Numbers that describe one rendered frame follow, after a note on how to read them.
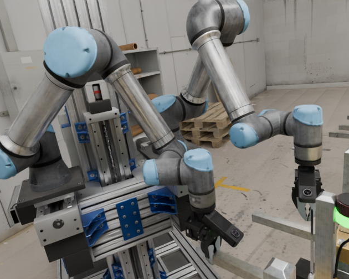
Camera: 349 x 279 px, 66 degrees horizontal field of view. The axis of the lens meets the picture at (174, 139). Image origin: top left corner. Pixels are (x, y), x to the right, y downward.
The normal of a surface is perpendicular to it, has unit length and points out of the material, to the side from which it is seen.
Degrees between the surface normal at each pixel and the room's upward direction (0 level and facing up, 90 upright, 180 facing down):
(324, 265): 90
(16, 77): 90
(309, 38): 90
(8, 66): 90
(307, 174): 31
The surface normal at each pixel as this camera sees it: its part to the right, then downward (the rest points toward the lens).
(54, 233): 0.40, 0.22
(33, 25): 0.80, 0.07
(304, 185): -0.30, -0.64
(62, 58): -0.12, 0.23
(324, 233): -0.66, 0.32
